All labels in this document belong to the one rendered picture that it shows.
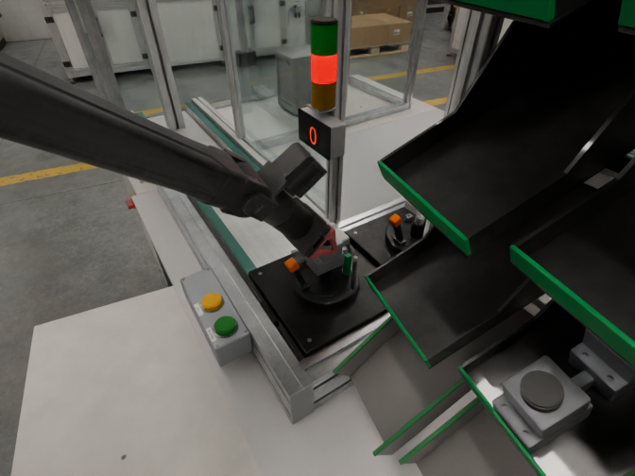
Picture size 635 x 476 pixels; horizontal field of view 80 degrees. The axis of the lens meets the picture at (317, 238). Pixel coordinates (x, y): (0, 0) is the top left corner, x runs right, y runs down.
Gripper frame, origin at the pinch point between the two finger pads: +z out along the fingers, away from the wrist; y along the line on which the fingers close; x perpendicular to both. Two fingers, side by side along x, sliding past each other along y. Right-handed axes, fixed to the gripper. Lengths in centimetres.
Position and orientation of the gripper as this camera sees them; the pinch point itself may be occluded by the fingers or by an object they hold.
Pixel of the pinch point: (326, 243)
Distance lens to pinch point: 71.8
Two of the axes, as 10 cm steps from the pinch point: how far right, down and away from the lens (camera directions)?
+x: -6.5, 7.6, 0.8
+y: -5.5, -5.4, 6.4
